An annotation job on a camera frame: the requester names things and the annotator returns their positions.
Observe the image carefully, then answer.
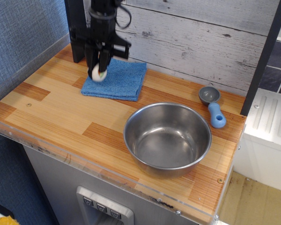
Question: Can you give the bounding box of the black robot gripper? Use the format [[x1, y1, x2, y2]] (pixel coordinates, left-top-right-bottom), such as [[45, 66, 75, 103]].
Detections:
[[81, 9, 131, 73]]

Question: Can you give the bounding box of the plush sushi roll toy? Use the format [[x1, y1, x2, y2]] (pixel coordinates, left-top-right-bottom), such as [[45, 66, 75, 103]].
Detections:
[[88, 63, 107, 82]]

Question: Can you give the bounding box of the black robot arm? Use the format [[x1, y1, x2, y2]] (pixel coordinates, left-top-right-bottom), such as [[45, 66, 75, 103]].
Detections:
[[65, 0, 132, 76]]

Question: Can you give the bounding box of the stainless steel bowl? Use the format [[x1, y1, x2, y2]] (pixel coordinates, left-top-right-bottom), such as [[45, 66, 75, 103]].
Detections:
[[123, 102, 212, 179]]

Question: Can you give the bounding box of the folded blue cloth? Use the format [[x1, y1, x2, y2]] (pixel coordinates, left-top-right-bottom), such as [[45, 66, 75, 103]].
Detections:
[[81, 59, 147, 101]]

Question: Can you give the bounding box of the grey toy cabinet front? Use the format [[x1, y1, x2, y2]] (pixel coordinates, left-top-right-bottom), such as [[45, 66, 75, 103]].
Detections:
[[24, 147, 214, 225]]

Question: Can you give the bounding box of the silver dispenser button panel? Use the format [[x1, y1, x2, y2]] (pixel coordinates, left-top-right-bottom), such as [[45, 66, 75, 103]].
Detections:
[[76, 186, 134, 225]]

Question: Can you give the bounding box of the yellow black object at corner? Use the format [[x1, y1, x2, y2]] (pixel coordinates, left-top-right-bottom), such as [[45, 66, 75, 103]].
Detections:
[[0, 214, 20, 225]]

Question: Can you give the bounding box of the white ribbed side unit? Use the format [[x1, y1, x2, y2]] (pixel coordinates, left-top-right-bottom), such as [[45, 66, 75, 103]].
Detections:
[[233, 89, 281, 190]]

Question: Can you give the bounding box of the dark grey left post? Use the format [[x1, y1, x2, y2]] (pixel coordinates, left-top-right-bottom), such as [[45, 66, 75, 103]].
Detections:
[[64, 0, 87, 63]]

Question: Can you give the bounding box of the dark grey post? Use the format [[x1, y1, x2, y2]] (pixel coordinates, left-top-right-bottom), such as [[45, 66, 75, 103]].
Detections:
[[240, 0, 281, 116], [64, 0, 87, 63]]

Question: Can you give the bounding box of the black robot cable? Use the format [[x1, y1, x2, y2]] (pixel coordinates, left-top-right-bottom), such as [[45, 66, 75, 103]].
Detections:
[[116, 3, 132, 30]]

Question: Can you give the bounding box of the grey scoop blue handle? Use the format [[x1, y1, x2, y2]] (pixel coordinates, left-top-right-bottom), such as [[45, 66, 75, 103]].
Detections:
[[199, 86, 226, 128]]

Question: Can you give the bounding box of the dark grey right post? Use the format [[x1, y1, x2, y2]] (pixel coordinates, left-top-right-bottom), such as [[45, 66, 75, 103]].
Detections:
[[240, 0, 281, 116]]

